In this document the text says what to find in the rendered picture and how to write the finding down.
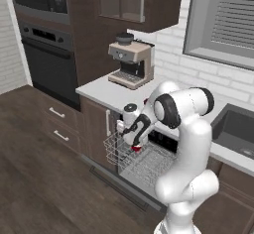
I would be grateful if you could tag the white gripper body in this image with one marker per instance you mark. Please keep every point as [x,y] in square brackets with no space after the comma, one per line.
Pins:
[131,140]

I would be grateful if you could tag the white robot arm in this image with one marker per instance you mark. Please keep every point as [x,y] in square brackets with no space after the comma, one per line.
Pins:
[188,135]

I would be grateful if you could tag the red cup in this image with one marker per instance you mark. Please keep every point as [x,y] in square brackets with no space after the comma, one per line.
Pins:
[136,148]

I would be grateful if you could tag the dishwasher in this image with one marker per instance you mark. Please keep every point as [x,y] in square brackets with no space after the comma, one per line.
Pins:
[162,141]

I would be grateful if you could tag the brown base cupboard door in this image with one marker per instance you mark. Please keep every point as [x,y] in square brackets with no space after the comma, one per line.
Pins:
[94,135]

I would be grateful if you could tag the red bowl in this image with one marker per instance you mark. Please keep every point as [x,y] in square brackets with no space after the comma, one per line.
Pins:
[145,101]

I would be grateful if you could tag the dishwasher door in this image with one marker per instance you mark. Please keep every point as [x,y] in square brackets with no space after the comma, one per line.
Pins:
[132,188]

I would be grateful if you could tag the brown drawer front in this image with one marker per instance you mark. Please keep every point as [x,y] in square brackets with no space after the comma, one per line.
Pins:
[71,142]
[66,107]

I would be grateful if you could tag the beige coffee machine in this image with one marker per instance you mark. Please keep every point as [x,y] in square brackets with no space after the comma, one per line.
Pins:
[132,62]

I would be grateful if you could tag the dark grey sink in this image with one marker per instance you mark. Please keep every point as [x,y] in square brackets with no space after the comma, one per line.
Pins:
[234,129]

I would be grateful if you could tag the brown sink cupboard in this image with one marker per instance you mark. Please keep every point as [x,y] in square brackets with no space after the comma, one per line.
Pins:
[231,201]

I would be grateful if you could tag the window with grey blinds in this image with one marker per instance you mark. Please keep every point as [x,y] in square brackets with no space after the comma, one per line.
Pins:
[225,16]

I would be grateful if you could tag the black wall oven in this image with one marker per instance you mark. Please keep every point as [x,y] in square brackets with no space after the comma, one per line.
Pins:
[49,62]

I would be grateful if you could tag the brown wall cupboard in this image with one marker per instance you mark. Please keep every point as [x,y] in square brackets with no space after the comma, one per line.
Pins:
[165,3]

